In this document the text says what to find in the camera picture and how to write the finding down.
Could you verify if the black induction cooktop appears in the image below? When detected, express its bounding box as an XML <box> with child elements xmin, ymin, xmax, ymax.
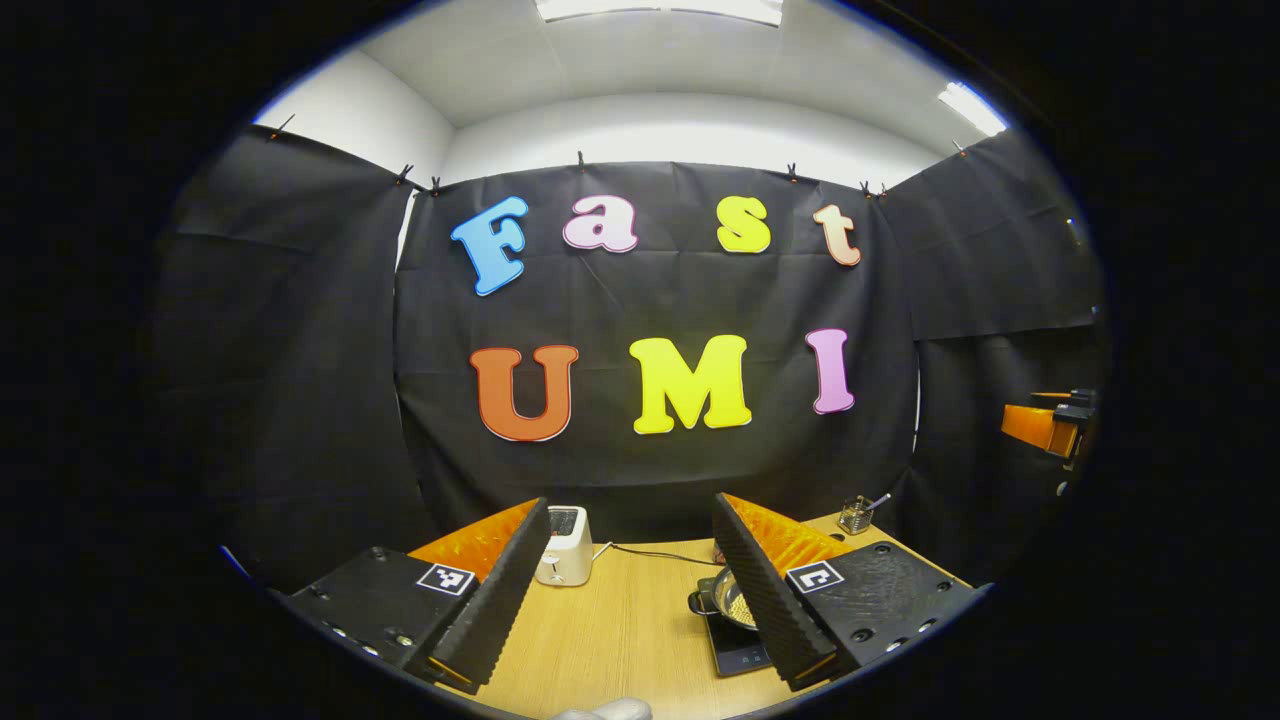
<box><xmin>700</xmin><ymin>598</ymin><xmax>776</xmax><ymax>678</ymax></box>

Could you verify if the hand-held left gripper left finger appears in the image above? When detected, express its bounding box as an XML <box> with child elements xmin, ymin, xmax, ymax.
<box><xmin>285</xmin><ymin>497</ymin><xmax>553</xmax><ymax>696</ymax></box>

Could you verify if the ceiling light panel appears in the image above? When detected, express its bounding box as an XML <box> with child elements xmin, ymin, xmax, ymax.
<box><xmin>937</xmin><ymin>82</ymin><xmax>1009</xmax><ymax>138</ymax></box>
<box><xmin>535</xmin><ymin>0</ymin><xmax>785</xmax><ymax>27</ymax></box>

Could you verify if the black power cable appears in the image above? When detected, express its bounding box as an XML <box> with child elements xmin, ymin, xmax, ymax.
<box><xmin>610</xmin><ymin>543</ymin><xmax>717</xmax><ymax>567</ymax></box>

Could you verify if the steel pot with black handles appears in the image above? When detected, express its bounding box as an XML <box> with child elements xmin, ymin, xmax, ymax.
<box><xmin>688</xmin><ymin>566</ymin><xmax>761</xmax><ymax>631</ymax></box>

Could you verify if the row of black cloth clips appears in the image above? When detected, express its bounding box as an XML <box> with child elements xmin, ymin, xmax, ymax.
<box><xmin>265</xmin><ymin>112</ymin><xmax>971</xmax><ymax>201</ymax></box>

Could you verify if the white toaster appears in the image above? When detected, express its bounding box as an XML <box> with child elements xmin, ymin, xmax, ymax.
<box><xmin>535</xmin><ymin>505</ymin><xmax>594</xmax><ymax>587</ymax></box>

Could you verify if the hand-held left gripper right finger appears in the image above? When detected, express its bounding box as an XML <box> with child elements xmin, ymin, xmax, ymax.
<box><xmin>712</xmin><ymin>492</ymin><xmax>991</xmax><ymax>693</ymax></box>

